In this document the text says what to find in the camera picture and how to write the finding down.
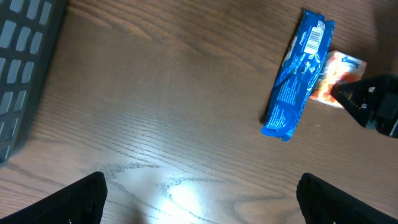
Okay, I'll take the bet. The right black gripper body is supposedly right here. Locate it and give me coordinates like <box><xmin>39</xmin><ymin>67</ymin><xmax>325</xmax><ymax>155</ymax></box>
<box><xmin>330</xmin><ymin>75</ymin><xmax>397</xmax><ymax>138</ymax></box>

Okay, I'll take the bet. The blue biscuit packet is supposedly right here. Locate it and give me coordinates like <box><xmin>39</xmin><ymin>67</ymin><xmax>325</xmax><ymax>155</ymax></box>
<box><xmin>261</xmin><ymin>10</ymin><xmax>335</xmax><ymax>141</ymax></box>

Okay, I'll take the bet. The grey plastic mesh basket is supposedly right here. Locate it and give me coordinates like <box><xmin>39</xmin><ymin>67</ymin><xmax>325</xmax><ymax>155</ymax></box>
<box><xmin>1</xmin><ymin>0</ymin><xmax>67</xmax><ymax>166</ymax></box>

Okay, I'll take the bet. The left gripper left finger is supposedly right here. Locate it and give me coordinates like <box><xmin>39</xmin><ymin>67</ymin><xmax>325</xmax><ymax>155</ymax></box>
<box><xmin>1</xmin><ymin>171</ymin><xmax>108</xmax><ymax>224</ymax></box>

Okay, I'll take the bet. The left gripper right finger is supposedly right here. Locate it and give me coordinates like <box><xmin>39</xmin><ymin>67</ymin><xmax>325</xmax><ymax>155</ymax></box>
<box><xmin>296</xmin><ymin>173</ymin><xmax>397</xmax><ymax>224</ymax></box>

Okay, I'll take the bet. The orange tissue packet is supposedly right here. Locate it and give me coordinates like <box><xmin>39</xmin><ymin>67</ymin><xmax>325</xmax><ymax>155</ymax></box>
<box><xmin>310</xmin><ymin>50</ymin><xmax>367</xmax><ymax>108</ymax></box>

